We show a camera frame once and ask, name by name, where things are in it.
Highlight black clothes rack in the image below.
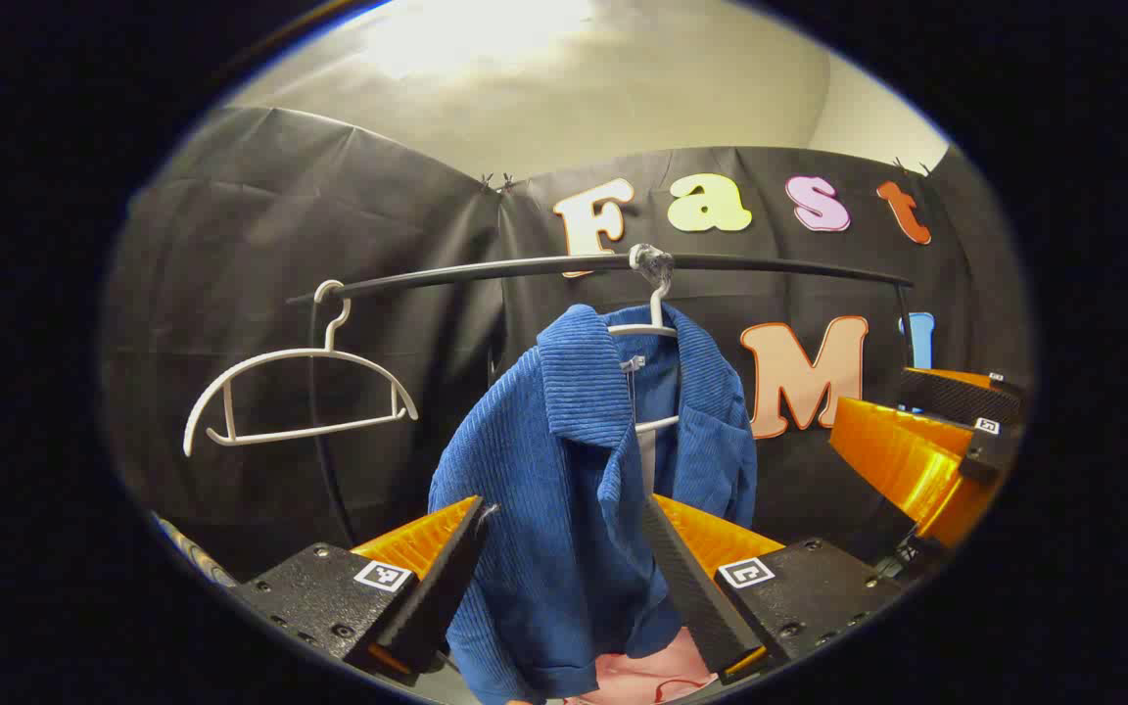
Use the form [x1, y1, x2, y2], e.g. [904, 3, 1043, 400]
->
[285, 253, 917, 549]

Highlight grey tape wad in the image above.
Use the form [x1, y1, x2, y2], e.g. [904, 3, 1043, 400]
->
[628, 243, 675, 287]

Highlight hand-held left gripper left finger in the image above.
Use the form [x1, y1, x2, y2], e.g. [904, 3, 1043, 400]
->
[229, 494, 498, 679]

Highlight black backdrop cloth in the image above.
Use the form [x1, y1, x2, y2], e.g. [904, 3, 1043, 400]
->
[99, 103, 1035, 588]

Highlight pink laundry hamper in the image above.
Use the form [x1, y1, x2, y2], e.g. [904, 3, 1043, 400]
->
[564, 627, 722, 705]

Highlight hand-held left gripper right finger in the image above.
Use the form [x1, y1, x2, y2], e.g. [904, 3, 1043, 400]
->
[642, 493, 910, 682]

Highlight blue ribbed knit shirt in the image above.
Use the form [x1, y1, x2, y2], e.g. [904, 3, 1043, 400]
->
[427, 304, 759, 705]

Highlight white clothes hanger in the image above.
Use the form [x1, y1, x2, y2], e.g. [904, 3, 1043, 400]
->
[182, 279, 420, 458]
[608, 279, 682, 437]

